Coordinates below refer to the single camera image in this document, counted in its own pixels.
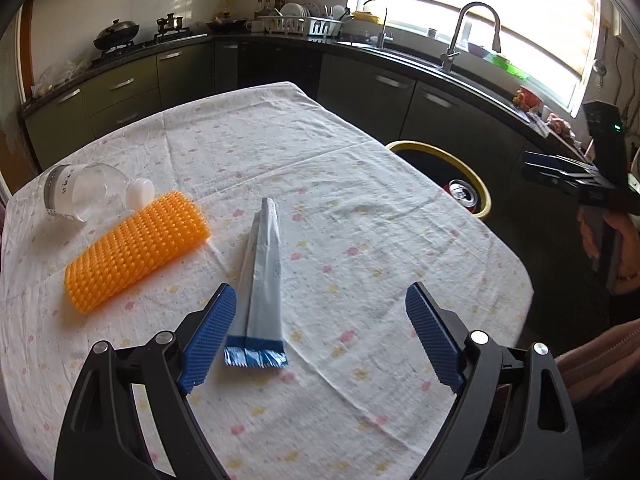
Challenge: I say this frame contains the blue and silver packet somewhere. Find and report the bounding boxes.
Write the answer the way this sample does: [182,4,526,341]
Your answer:
[223,196,290,370]

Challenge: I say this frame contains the red cup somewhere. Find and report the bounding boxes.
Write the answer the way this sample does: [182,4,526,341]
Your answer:
[517,86,544,111]

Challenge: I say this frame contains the small black pot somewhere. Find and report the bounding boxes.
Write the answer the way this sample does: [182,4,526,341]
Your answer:
[155,11,185,36]

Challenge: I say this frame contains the stack of white plates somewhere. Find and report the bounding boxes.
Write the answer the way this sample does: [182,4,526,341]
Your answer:
[280,2,321,19]

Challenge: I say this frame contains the red drink can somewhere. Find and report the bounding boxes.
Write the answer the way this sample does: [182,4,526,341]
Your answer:
[442,178,482,208]

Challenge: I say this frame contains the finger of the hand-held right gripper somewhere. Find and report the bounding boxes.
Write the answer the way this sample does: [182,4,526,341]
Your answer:
[522,166,581,193]
[524,151,596,173]

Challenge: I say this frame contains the yellow rimmed bin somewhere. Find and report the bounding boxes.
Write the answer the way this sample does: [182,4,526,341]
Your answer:
[385,140,493,220]

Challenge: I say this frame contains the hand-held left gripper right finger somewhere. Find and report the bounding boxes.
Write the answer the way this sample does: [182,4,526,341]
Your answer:
[405,281,586,480]

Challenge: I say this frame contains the tall steel faucet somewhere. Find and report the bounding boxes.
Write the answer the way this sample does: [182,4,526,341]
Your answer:
[440,2,502,73]

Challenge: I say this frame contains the small steel faucet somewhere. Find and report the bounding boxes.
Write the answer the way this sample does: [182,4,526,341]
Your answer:
[362,0,394,50]

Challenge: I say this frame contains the clear plastic bag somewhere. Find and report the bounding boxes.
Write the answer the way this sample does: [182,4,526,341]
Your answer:
[31,59,93,97]

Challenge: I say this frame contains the black gas stove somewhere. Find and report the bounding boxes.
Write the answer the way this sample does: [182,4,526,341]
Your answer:
[97,27,197,57]

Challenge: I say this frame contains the white dish rack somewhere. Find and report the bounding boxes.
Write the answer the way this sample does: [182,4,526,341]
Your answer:
[257,14,343,37]

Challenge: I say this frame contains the person's right hand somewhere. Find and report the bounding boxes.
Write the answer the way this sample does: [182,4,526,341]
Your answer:
[577,207,640,297]

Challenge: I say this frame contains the black wok with lid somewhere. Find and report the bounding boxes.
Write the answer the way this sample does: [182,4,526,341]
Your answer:
[93,18,141,51]

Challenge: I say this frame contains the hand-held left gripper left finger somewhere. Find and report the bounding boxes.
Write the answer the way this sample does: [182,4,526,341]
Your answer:
[54,282,238,480]

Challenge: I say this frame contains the steel kitchen sink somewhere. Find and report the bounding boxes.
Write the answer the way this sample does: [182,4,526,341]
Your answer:
[345,35,446,63]

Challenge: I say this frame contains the black frying pan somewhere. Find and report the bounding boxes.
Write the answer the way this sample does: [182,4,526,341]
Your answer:
[207,12,248,32]

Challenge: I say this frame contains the green base cabinets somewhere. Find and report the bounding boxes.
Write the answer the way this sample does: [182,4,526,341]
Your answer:
[22,40,601,196]

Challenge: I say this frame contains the pink zip jacket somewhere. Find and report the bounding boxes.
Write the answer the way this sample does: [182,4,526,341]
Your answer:
[555,317,640,406]

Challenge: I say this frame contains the orange spiky mat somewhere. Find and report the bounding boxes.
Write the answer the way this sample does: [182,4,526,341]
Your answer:
[64,191,211,315]

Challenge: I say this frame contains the hanging metal strainer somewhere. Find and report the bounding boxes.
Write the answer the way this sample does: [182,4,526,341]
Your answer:
[592,30,609,79]

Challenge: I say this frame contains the pink cloth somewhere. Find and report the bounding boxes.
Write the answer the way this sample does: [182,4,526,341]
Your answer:
[545,112,576,137]

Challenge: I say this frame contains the green tray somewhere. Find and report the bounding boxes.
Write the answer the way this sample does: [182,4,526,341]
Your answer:
[482,50,531,81]

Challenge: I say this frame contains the clear plastic bottle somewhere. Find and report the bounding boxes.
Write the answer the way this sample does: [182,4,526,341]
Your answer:
[42,162,156,223]

